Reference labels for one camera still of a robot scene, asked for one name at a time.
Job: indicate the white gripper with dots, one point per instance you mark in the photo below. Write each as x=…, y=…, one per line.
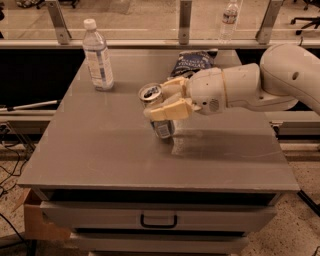
x=206, y=89

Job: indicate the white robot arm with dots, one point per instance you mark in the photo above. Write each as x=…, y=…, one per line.
x=285, y=75

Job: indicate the blue chip bag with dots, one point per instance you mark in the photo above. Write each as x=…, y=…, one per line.
x=191, y=62

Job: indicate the distant clear water bottle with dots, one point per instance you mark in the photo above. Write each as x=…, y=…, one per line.
x=229, y=21

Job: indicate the clear plastic water bottle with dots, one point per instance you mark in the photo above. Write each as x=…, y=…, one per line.
x=97, y=56

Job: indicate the grey upper drawer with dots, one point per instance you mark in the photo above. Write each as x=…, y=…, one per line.
x=126, y=216

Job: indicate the grey drawer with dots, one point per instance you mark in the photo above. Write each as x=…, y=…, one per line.
x=126, y=216
x=156, y=243

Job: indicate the metal railing with posts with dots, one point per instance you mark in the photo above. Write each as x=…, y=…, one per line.
x=156, y=22

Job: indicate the black office chair base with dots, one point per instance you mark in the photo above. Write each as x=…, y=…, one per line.
x=311, y=22

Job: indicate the grey lower drawer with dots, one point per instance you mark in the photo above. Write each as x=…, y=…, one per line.
x=156, y=243

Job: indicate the grey metal rod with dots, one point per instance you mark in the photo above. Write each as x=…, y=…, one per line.
x=29, y=106

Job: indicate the brown cardboard box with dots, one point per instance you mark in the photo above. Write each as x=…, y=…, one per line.
x=36, y=227

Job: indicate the black drawer handle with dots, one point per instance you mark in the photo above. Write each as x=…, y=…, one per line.
x=158, y=222

